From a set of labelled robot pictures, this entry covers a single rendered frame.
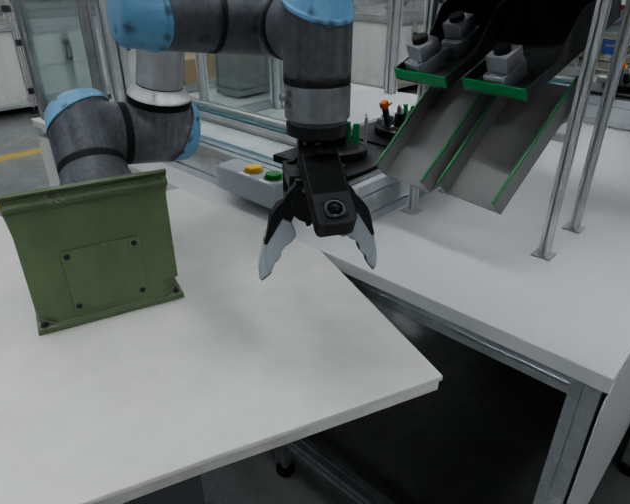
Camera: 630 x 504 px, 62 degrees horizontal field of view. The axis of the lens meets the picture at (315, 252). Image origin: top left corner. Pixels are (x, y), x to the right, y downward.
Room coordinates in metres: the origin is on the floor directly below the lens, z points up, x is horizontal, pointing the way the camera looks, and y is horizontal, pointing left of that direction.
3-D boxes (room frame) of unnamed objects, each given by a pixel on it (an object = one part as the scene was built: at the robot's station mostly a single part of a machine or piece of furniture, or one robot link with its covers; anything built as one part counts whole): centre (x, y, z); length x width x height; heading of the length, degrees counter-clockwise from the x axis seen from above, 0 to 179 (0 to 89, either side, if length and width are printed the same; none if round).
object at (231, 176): (1.18, 0.15, 0.93); 0.21 x 0.07 x 0.06; 47
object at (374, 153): (1.28, -0.06, 0.96); 0.24 x 0.24 x 0.02; 47
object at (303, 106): (0.60, 0.00, 1.25); 0.08 x 0.08 x 0.05
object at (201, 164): (1.36, 0.24, 0.91); 0.89 x 0.06 x 0.11; 47
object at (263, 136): (1.50, 0.14, 0.91); 0.84 x 0.28 x 0.10; 47
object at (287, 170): (0.61, 0.00, 1.17); 0.09 x 0.08 x 0.12; 11
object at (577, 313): (1.61, -0.37, 0.84); 1.50 x 1.41 x 0.03; 47
